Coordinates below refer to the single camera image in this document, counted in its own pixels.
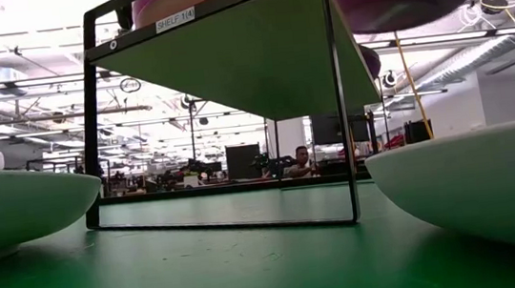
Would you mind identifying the peach plate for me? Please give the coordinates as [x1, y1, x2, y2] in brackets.
[131, 0, 274, 31]

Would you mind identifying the white bowl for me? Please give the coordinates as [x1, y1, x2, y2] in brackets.
[0, 153, 110, 263]

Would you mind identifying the pale white-blue plate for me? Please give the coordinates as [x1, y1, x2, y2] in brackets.
[360, 115, 515, 275]

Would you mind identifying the black computer case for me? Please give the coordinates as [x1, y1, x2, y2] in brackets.
[402, 118, 435, 146]

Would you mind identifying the black monitor back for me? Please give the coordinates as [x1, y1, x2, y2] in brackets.
[224, 142, 264, 181]

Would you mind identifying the black wide monitor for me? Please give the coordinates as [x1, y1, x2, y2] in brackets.
[310, 106, 371, 148]

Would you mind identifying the person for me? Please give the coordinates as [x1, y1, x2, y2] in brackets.
[280, 144, 319, 180]

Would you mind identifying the green table mat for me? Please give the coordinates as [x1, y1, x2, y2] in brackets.
[0, 162, 515, 288]

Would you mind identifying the black ceiling cord reel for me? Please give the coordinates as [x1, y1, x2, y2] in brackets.
[381, 69, 399, 89]
[480, 0, 511, 17]

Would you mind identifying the yellow cable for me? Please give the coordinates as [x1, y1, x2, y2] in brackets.
[392, 28, 435, 144]

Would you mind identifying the wooden shelf with black frame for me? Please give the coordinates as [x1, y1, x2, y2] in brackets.
[62, 0, 399, 253]

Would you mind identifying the black metal rig frame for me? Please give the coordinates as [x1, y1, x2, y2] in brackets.
[99, 169, 373, 209]

